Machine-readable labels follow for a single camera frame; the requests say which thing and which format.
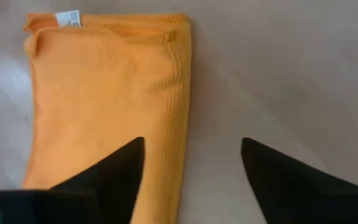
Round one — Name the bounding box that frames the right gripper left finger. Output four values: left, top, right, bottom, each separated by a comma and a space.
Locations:
48, 136, 145, 224

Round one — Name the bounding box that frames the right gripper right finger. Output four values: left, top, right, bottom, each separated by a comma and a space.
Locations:
241, 137, 358, 224

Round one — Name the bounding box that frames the orange microfiber towel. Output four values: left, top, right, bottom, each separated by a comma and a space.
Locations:
22, 11, 193, 224

